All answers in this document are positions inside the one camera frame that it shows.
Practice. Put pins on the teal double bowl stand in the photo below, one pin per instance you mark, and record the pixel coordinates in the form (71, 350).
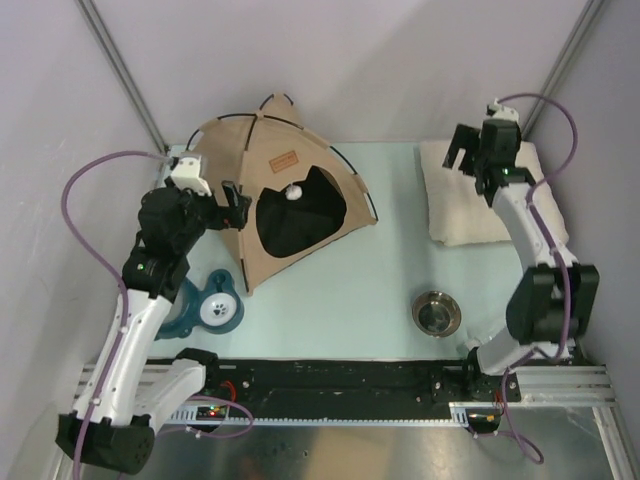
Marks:
(190, 297)

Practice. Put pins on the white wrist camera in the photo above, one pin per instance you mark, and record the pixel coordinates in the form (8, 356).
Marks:
(186, 172)
(498, 111)

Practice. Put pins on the cream fluffy cushion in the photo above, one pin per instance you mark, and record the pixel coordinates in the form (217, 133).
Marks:
(458, 216)

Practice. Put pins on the white pompom toy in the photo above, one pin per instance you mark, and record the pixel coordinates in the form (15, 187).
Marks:
(293, 192)

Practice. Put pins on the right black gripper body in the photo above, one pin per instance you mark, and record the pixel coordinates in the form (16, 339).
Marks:
(481, 163)

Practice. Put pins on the white paw print bowl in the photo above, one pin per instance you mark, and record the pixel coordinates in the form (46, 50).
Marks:
(218, 310)

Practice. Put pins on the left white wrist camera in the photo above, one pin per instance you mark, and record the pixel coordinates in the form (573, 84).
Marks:
(186, 172)

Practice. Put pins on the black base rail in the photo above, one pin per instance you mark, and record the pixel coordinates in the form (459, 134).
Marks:
(331, 390)

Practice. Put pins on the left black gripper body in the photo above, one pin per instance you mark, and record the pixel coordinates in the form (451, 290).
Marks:
(223, 217)

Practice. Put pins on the white slotted cable duct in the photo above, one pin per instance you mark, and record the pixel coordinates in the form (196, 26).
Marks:
(197, 415)

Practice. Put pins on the beige fabric pet tent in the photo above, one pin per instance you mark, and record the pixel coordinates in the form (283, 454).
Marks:
(292, 230)

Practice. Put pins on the black tent pole front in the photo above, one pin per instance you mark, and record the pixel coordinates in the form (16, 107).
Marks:
(263, 159)

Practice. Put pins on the right aluminium frame post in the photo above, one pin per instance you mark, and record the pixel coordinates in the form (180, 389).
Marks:
(566, 27)

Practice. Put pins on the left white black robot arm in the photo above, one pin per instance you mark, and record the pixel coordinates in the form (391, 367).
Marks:
(113, 424)

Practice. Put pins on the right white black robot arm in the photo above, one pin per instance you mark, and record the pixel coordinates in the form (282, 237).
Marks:
(552, 303)

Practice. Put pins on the left aluminium frame post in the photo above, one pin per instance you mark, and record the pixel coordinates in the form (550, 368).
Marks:
(116, 61)

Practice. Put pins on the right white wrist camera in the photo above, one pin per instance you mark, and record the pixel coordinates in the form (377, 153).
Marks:
(498, 111)

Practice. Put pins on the steel pet bowl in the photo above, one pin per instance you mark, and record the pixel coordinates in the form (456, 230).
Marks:
(436, 314)

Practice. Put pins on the aluminium frame post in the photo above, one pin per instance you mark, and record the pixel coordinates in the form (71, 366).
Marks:
(566, 27)
(116, 61)

